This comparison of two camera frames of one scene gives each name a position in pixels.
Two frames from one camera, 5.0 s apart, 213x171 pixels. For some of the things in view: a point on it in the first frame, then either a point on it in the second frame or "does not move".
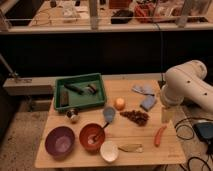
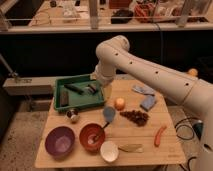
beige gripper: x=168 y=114 -> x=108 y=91
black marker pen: x=74 y=88 does not move
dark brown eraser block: x=64 y=98 does not move
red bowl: x=91 y=137 does not move
